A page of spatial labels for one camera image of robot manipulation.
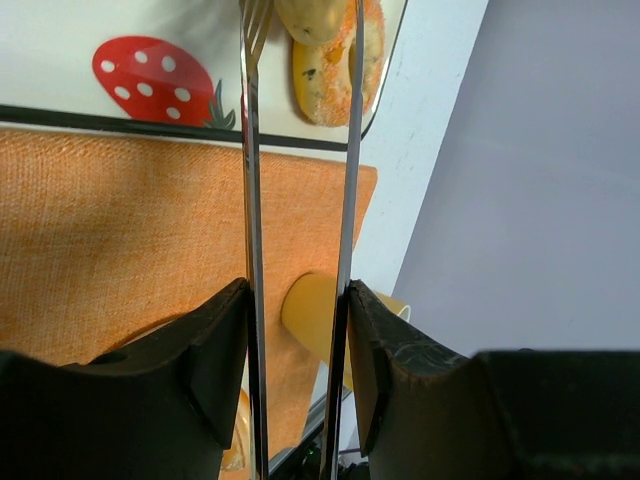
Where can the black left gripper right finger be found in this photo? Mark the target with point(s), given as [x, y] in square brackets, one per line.
[427, 412]

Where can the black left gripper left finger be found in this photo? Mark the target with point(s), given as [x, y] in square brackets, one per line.
[161, 407]

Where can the silver serving tongs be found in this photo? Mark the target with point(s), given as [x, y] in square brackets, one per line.
[255, 19]

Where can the long brown pastry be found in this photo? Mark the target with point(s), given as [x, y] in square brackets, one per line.
[311, 22]

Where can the yellow mug white inside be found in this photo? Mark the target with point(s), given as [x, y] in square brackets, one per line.
[308, 312]

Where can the orange woven placemat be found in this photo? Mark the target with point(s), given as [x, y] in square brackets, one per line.
[105, 237]

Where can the strawberry print tray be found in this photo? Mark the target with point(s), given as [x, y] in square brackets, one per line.
[157, 68]

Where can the sugared bagel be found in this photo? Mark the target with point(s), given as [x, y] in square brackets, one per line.
[322, 75]

